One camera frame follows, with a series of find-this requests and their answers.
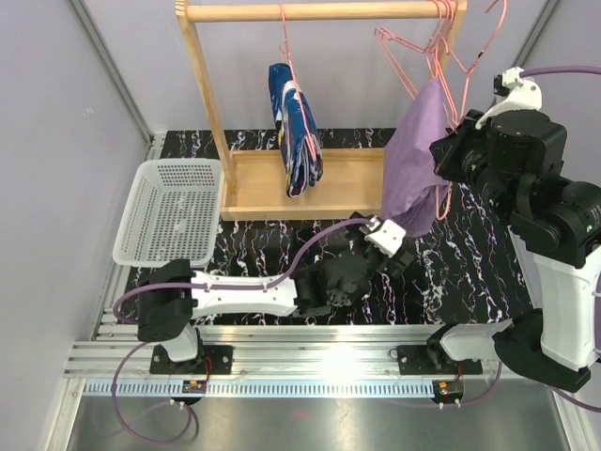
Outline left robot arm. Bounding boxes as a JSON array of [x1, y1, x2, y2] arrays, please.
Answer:
[[137, 241, 414, 375]]

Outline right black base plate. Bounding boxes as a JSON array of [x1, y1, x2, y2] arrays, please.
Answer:
[[395, 345, 483, 376]]

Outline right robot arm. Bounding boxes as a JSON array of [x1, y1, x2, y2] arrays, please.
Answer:
[[425, 110, 600, 393]]

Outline wooden clothes rack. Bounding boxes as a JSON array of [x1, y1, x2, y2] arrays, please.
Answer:
[[175, 1, 468, 221]]

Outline pink wire hanger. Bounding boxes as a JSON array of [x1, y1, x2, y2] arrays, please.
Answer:
[[374, 0, 452, 102], [424, 1, 458, 127], [278, 3, 316, 159], [435, 0, 508, 222]]

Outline purple trousers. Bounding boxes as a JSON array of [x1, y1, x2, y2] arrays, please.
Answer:
[[380, 78, 449, 238]]

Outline white plastic basket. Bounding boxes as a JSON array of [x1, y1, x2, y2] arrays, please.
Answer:
[[112, 158, 224, 269]]

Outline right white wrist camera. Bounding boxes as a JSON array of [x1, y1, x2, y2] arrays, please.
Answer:
[[475, 67, 543, 130]]

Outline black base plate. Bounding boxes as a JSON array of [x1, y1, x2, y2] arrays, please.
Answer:
[[149, 345, 234, 376], [395, 345, 483, 376]]

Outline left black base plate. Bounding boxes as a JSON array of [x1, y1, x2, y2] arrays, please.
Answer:
[[149, 345, 234, 376]]

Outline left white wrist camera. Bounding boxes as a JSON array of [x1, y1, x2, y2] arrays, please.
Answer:
[[360, 216, 407, 258]]

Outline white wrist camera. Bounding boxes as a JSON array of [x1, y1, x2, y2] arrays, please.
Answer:
[[360, 216, 407, 258], [475, 67, 543, 130]]

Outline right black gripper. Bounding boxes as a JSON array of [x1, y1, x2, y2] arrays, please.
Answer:
[[431, 110, 518, 220]]

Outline aluminium rail frame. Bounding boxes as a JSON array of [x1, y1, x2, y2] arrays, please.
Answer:
[[63, 321, 577, 381]]

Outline white slotted cable duct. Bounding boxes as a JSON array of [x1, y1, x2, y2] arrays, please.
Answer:
[[84, 379, 462, 398]]

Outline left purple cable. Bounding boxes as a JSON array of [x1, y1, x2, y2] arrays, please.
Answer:
[[112, 210, 377, 445]]

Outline blue patterned trousers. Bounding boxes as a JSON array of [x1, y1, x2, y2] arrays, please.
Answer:
[[268, 63, 324, 198]]

